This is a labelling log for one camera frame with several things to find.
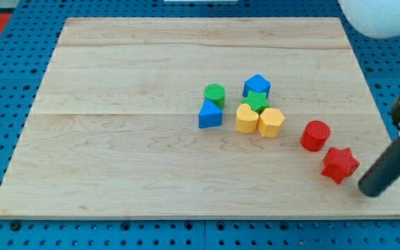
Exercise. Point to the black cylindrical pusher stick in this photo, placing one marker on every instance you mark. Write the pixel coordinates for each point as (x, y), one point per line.
(384, 171)

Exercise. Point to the red star block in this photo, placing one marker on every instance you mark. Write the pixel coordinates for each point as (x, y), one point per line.
(339, 164)

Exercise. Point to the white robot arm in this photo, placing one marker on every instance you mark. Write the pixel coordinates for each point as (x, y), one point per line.
(378, 19)

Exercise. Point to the green star block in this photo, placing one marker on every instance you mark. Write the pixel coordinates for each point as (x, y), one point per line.
(257, 101)

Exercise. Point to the red cylinder block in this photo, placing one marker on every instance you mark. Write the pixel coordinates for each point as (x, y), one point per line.
(315, 135)

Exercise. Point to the yellow hexagon block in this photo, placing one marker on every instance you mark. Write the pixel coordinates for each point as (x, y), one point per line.
(270, 122)

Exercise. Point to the blue pentagon block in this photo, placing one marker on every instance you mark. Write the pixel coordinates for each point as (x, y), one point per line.
(256, 83)

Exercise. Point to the yellow heart block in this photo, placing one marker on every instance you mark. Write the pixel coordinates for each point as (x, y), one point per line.
(246, 119)

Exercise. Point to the green cylinder block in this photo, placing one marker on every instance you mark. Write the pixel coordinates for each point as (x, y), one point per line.
(216, 93)

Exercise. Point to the blue triangle block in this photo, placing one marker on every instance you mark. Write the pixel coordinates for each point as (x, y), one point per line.
(210, 115)

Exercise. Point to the wooden board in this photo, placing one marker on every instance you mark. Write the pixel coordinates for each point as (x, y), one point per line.
(113, 132)

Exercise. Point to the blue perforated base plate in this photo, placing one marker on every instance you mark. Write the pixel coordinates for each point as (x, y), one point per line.
(26, 45)

